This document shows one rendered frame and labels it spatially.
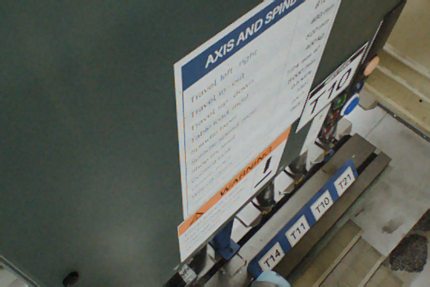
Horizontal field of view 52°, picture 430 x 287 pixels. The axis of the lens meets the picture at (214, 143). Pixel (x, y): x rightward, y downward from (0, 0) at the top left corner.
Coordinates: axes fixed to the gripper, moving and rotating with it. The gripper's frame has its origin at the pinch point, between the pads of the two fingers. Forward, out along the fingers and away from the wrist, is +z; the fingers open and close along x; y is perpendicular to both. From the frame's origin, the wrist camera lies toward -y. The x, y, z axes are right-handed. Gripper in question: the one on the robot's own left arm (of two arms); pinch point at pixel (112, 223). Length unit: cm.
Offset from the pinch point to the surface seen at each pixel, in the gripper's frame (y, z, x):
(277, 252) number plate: 36, -22, 31
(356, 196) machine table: 40, -28, 62
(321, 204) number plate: 36, -22, 50
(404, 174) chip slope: 51, -34, 87
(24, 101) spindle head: -66, -21, -7
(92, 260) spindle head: -50, -21, -8
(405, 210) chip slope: 54, -42, 79
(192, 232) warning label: -37.8, -21.5, 0.5
